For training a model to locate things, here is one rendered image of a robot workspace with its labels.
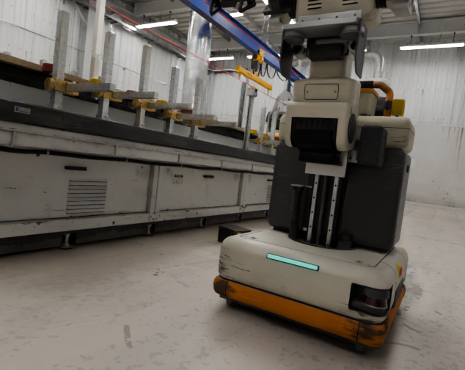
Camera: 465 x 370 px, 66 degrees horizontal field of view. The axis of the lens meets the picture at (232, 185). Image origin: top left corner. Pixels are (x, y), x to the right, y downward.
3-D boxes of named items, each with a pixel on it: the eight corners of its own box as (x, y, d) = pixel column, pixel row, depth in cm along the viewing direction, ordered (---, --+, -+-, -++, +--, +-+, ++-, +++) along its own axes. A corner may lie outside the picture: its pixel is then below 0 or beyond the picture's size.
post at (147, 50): (143, 133, 200) (152, 45, 197) (138, 132, 197) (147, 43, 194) (138, 133, 202) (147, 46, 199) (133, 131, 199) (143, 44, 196)
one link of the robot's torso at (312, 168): (309, 173, 150) (317, 114, 149) (381, 181, 136) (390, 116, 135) (284, 170, 128) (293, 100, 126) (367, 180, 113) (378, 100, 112)
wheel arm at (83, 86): (115, 94, 145) (116, 83, 145) (108, 92, 142) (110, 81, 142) (50, 94, 167) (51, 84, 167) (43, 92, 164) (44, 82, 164)
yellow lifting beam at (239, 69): (271, 93, 918) (273, 81, 917) (238, 75, 771) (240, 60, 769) (268, 93, 923) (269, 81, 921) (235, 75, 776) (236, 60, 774)
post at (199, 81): (195, 150, 243) (203, 78, 241) (192, 150, 240) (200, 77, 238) (191, 150, 245) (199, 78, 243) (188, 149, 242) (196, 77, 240)
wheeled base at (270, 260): (278, 266, 197) (284, 221, 196) (405, 299, 164) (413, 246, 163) (207, 296, 139) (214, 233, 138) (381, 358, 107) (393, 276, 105)
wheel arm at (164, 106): (191, 111, 188) (191, 103, 188) (187, 110, 185) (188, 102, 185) (131, 109, 210) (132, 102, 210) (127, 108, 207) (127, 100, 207)
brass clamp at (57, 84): (79, 96, 162) (80, 84, 162) (50, 89, 150) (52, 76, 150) (70, 96, 165) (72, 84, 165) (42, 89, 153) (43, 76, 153)
